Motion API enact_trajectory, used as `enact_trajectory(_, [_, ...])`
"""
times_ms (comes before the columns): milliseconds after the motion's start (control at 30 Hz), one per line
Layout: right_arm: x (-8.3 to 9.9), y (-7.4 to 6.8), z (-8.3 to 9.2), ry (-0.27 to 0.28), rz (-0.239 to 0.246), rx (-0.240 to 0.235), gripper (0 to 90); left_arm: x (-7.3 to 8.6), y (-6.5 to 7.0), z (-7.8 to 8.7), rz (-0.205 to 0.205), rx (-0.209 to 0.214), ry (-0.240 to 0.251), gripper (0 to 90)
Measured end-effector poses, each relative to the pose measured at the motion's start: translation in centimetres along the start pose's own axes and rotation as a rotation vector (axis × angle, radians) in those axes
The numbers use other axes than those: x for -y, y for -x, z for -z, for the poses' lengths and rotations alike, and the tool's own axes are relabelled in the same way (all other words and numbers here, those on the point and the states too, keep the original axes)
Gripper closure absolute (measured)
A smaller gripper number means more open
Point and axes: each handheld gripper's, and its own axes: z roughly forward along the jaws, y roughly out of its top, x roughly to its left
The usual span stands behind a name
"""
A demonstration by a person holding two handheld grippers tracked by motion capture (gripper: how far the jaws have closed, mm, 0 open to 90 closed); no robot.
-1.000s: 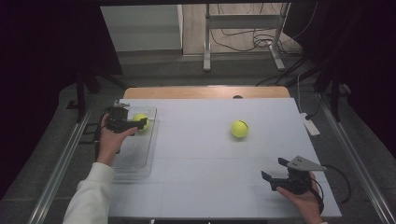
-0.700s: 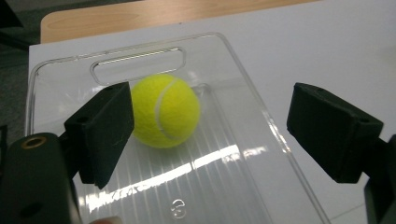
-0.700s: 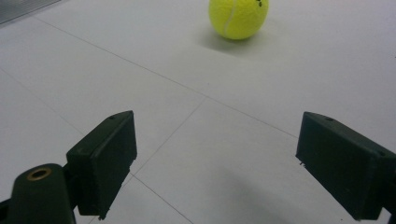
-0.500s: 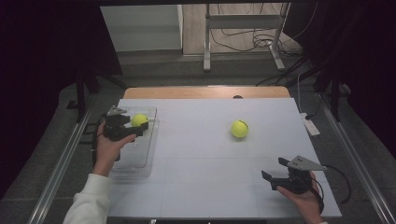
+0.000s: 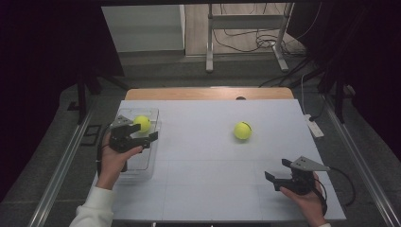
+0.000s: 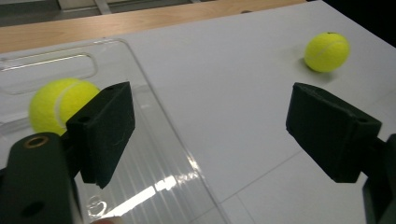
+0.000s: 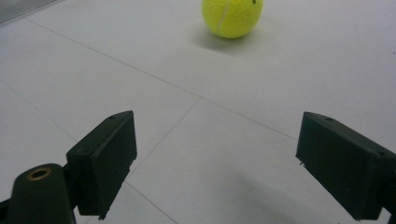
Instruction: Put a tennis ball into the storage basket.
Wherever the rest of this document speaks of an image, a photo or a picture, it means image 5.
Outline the black floor cables bundle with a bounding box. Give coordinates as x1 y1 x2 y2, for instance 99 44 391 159
212 3 323 89

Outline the clear plastic container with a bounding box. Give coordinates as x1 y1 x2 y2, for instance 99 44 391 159
108 107 163 184

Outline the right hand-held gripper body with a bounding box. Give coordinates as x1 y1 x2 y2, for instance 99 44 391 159
274 155 331 196

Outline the person's right hand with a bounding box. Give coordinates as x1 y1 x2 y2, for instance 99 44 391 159
279 171 329 227

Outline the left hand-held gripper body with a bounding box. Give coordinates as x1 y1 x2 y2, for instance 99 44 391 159
108 114 151 155

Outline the black metal stand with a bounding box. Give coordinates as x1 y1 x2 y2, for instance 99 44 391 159
316 62 348 124
67 67 129 126

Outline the white table board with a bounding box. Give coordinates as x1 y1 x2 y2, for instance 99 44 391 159
78 98 347 221

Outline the white metal desk frame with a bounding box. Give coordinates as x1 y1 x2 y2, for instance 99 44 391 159
205 3 295 74

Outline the white power strip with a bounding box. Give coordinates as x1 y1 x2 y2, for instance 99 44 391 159
303 113 325 139

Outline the dark curtain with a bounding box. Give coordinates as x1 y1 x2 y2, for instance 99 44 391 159
0 0 125 202
287 0 401 162

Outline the white power cable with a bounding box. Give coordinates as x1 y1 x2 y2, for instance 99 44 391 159
300 73 307 116

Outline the white cabinet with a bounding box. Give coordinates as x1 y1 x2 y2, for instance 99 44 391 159
101 4 186 53

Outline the right hand-held gripper cable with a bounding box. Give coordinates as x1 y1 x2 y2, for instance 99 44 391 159
316 166 357 217

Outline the black plug cable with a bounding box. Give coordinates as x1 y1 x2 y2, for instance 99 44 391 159
308 100 325 123

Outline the aluminium floor rail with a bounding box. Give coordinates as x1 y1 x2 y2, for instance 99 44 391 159
26 107 96 227
321 94 401 227

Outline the person's left hand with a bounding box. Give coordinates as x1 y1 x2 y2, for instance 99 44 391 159
96 131 144 190

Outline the yellow tennis ball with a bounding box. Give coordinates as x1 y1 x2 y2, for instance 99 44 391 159
233 121 253 141
132 114 152 133

